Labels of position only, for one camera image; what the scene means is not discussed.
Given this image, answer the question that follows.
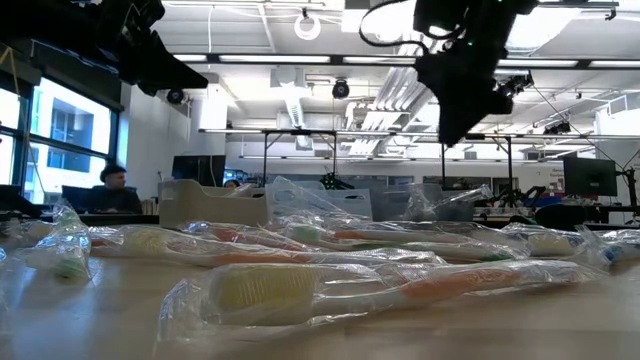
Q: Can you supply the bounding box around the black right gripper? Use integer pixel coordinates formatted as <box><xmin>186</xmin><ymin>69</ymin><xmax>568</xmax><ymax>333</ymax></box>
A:
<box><xmin>414</xmin><ymin>28</ymin><xmax>517</xmax><ymax>147</ymax></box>

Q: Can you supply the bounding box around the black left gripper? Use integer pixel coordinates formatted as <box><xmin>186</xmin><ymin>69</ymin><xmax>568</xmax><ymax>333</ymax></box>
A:
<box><xmin>94</xmin><ymin>0</ymin><xmax>210</xmax><ymax>98</ymax></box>

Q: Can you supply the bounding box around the black monitor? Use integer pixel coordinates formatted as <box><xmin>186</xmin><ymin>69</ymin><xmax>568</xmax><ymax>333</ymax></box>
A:
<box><xmin>171</xmin><ymin>154</ymin><xmax>227</xmax><ymax>188</ymax></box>
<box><xmin>562</xmin><ymin>156</ymin><xmax>619</xmax><ymax>198</ymax></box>

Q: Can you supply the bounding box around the grey translucent plastic bin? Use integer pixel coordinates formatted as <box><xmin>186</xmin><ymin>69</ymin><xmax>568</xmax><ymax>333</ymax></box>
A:
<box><xmin>370</xmin><ymin>182</ymin><xmax>476</xmax><ymax>222</ymax></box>

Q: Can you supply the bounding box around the large window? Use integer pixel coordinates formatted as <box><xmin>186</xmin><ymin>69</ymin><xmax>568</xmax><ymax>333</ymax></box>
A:
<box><xmin>0</xmin><ymin>74</ymin><xmax>122</xmax><ymax>211</ymax></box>

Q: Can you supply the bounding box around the long ceiling light strip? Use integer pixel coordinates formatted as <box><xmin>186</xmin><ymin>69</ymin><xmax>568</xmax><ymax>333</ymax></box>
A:
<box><xmin>172</xmin><ymin>49</ymin><xmax>640</xmax><ymax>70</ymax></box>

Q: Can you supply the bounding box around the seated person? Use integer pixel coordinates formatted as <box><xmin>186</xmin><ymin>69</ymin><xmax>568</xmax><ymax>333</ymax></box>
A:
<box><xmin>83</xmin><ymin>163</ymin><xmax>145</xmax><ymax>215</ymax></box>

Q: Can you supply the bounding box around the white plastic bin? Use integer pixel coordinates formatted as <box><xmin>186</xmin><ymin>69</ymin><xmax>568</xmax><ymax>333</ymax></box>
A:
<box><xmin>157</xmin><ymin>178</ymin><xmax>268</xmax><ymax>224</ymax></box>

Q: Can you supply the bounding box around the black chair back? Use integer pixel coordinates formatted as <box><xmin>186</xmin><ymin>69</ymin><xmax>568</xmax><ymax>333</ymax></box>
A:
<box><xmin>532</xmin><ymin>203</ymin><xmax>589</xmax><ymax>229</ymax></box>

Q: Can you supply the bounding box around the dark desk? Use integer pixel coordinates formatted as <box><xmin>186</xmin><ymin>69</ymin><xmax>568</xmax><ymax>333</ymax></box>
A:
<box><xmin>0</xmin><ymin>212</ymin><xmax>160</xmax><ymax>227</ymax></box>

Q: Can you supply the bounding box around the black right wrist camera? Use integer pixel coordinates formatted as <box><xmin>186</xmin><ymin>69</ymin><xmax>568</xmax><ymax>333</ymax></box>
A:
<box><xmin>412</xmin><ymin>0</ymin><xmax>472</xmax><ymax>37</ymax></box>

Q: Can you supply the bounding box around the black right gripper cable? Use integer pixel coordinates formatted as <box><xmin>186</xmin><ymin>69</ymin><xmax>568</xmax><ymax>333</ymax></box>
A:
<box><xmin>357</xmin><ymin>0</ymin><xmax>434</xmax><ymax>50</ymax></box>

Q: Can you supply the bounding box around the white ring lamp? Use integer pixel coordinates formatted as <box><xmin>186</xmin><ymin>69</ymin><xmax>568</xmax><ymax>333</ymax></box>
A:
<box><xmin>293</xmin><ymin>12</ymin><xmax>323</xmax><ymax>42</ymax></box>

